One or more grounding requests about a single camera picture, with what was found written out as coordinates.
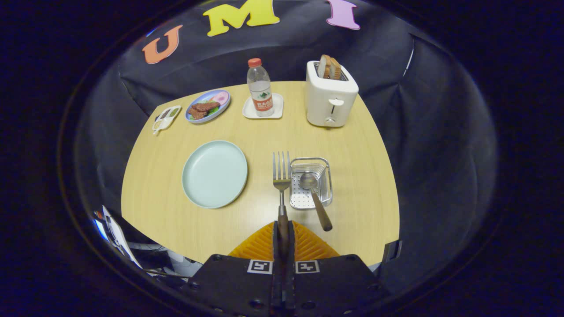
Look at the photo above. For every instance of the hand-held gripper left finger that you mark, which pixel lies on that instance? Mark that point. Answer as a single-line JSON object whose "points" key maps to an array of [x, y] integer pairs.
{"points": [[238, 286]]}

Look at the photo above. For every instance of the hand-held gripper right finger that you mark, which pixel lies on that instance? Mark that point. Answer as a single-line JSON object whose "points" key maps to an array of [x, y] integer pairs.
{"points": [[335, 286]]}

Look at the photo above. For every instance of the black table clamp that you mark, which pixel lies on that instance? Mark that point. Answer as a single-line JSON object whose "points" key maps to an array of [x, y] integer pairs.
{"points": [[391, 251]]}

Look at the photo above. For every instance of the metal mesh basket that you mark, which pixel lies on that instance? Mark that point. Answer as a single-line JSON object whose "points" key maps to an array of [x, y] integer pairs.
{"points": [[302, 200]]}

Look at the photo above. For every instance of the light green plate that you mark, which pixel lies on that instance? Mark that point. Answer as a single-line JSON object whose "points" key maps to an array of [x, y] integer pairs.
{"points": [[214, 175]]}

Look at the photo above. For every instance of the white papers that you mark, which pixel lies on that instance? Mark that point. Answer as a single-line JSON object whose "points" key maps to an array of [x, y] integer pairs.
{"points": [[116, 233]]}

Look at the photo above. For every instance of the black backdrop cloth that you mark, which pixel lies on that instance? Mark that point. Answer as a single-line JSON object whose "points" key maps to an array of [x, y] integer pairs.
{"points": [[440, 154]]}

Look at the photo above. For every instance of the brown meat pieces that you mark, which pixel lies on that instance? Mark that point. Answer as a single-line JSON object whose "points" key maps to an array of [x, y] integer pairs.
{"points": [[203, 109]]}

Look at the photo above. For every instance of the white square coaster tray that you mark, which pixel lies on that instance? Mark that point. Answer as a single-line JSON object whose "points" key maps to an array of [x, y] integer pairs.
{"points": [[278, 110]]}

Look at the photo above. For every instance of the white toaster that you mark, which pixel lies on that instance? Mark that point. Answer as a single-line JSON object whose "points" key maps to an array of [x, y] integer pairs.
{"points": [[319, 105]]}

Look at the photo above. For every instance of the white divided sauce dish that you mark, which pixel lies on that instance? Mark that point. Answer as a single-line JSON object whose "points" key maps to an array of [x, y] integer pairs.
{"points": [[165, 119]]}

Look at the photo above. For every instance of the blue rimmed food plate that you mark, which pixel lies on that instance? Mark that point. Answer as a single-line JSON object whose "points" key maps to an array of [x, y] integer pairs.
{"points": [[221, 97]]}

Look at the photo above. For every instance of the clear water bottle red cap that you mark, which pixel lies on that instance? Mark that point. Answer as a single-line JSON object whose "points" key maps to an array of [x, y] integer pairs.
{"points": [[261, 92]]}

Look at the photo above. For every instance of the toast bread slice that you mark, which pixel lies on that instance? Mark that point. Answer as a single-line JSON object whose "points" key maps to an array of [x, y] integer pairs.
{"points": [[324, 66], [336, 69]]}

